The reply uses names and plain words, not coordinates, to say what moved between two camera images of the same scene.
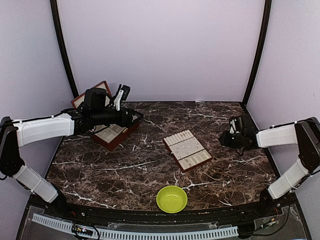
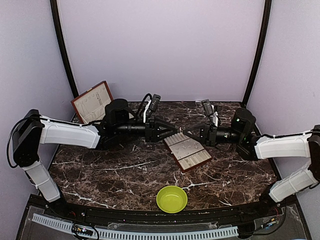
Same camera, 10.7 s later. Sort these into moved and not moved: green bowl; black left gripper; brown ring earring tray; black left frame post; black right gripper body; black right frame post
Moved: black left gripper; black right gripper body
Not moved: black left frame post; black right frame post; green bowl; brown ring earring tray
